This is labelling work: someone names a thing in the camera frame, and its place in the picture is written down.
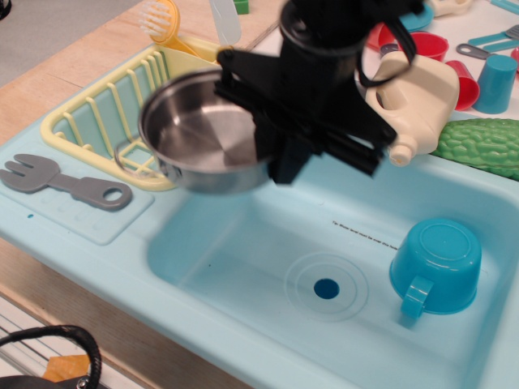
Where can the blue plastic tumbler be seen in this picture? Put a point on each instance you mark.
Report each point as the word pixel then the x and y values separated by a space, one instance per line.
pixel 496 84

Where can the grey toy utensil handle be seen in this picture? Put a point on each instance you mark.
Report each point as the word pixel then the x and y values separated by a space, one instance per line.
pixel 472 51

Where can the red lying plastic cup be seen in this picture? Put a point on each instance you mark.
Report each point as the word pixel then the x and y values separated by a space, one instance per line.
pixel 380 36

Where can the grey plastic toy fork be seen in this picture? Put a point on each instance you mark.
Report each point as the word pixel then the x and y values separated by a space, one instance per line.
pixel 29 173

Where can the green bumpy toy gourd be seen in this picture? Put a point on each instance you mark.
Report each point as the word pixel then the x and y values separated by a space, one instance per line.
pixel 487 144

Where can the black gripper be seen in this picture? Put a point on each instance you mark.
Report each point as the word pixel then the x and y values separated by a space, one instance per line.
pixel 305 102

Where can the small steel pan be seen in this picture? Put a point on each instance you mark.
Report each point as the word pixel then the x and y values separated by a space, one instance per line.
pixel 201 141

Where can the blue toy spatula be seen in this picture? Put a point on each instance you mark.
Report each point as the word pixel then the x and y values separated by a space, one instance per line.
pixel 500 41

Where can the cream plastic detergent bottle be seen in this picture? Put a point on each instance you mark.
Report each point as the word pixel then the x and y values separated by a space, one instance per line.
pixel 416 104

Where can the light blue toy sink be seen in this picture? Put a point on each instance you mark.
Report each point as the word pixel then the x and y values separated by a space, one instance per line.
pixel 288 286

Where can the yellow dish brush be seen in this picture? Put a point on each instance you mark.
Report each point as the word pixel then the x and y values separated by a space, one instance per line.
pixel 160 21

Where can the toy knife yellow handle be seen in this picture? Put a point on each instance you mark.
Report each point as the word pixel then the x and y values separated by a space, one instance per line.
pixel 226 20

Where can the blue plastic cup with handle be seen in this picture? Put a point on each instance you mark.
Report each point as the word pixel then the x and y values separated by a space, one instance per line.
pixel 436 268

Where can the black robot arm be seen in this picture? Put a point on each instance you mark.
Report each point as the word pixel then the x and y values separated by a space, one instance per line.
pixel 339 22

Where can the red plastic bowl cup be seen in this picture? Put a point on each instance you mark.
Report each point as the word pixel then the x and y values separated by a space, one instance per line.
pixel 430 45

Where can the blue plastic plate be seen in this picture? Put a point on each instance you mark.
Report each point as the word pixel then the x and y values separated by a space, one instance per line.
pixel 418 22

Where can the black device base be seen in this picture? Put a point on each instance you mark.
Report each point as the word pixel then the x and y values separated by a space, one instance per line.
pixel 30 382

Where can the yellow plastic drying rack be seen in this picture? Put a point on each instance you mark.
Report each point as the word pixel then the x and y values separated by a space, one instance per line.
pixel 99 125

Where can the orange tape piece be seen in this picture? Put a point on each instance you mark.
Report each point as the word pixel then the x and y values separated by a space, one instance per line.
pixel 66 367

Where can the green toy block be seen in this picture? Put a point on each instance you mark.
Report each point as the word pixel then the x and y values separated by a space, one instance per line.
pixel 242 7

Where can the cream toy object top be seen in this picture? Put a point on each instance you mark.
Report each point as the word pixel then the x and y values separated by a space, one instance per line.
pixel 449 7

